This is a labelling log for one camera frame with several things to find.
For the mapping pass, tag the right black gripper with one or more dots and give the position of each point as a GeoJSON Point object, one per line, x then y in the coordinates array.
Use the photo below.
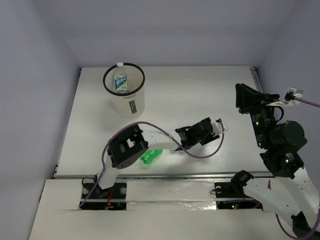
{"type": "Point", "coordinates": [245, 95]}

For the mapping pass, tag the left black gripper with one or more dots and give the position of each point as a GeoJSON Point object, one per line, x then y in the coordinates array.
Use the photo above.
{"type": "Point", "coordinates": [189, 133]}

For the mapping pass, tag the green plastic bottle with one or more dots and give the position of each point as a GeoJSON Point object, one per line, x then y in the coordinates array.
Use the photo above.
{"type": "Point", "coordinates": [150, 155]}

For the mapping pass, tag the clear bottle green white label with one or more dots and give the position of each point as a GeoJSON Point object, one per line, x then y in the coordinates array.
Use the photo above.
{"type": "Point", "coordinates": [120, 79]}

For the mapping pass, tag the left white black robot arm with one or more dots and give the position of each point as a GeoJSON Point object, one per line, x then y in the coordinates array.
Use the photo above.
{"type": "Point", "coordinates": [135, 139]}

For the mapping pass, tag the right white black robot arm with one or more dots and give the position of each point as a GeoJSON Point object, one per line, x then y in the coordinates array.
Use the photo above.
{"type": "Point", "coordinates": [281, 142]}

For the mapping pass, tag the white bin with black rim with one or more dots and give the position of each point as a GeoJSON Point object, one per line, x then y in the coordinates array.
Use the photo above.
{"type": "Point", "coordinates": [129, 105]}

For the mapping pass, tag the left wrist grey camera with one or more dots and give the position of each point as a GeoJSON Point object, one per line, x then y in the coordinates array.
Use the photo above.
{"type": "Point", "coordinates": [219, 127]}

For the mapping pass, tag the aluminium rail right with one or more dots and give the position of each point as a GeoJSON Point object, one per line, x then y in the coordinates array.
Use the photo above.
{"type": "Point", "coordinates": [255, 77]}

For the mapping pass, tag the aluminium rail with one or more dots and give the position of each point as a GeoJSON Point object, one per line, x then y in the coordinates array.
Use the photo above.
{"type": "Point", "coordinates": [255, 77]}
{"type": "Point", "coordinates": [150, 176]}

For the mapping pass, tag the aluminium rail front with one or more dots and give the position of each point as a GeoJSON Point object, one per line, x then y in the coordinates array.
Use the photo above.
{"type": "Point", "coordinates": [150, 176]}

